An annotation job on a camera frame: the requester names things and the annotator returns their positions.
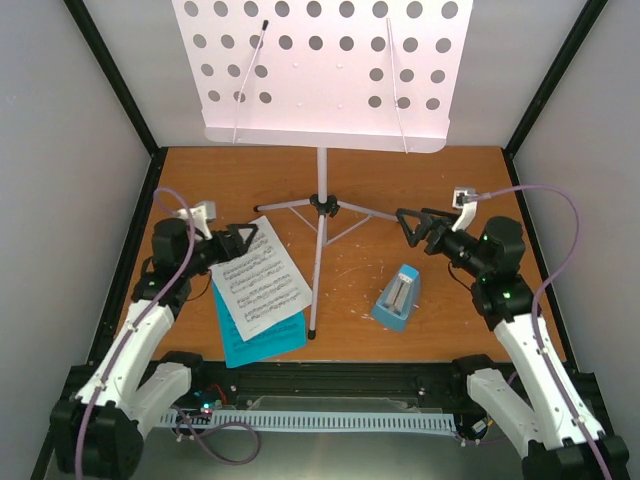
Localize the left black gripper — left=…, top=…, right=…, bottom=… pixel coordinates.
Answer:
left=181, top=224, right=259, bottom=277

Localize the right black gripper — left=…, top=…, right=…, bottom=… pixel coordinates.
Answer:
left=395, top=207, right=489, bottom=279

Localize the white sheet music page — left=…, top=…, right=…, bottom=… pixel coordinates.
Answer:
left=212, top=216, right=312, bottom=341

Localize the blue metronome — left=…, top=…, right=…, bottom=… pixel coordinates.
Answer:
left=371, top=264, right=421, bottom=332

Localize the blue sheet music page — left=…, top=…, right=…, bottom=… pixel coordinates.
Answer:
left=212, top=285, right=307, bottom=368

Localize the white perforated music stand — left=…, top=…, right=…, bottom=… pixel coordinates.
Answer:
left=171, top=0, right=474, bottom=342

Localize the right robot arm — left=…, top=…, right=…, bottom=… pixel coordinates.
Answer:
left=396, top=208, right=629, bottom=479

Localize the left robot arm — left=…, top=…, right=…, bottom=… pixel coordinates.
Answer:
left=50, top=212, right=258, bottom=479

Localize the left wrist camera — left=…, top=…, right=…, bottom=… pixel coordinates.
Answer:
left=189, top=200, right=216, bottom=240

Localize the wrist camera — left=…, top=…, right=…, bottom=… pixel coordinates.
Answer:
left=451, top=187, right=478, bottom=232
left=189, top=200, right=216, bottom=240

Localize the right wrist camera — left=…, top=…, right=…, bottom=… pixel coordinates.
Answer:
left=451, top=187, right=478, bottom=232

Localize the black aluminium frame rail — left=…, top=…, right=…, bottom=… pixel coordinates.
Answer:
left=64, top=360, right=599, bottom=416

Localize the light blue cable duct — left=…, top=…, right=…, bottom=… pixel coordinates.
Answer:
left=159, top=405, right=459, bottom=436

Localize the metal base plate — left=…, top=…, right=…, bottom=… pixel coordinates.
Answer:
left=131, top=400, right=523, bottom=479

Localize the right black corner post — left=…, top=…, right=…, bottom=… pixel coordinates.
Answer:
left=502, top=0, right=609, bottom=161

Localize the black corner post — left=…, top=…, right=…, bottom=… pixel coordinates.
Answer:
left=502, top=0, right=609, bottom=161
left=62, top=0, right=169, bottom=186

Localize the left black corner post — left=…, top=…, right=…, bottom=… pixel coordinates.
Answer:
left=62, top=0, right=169, bottom=186

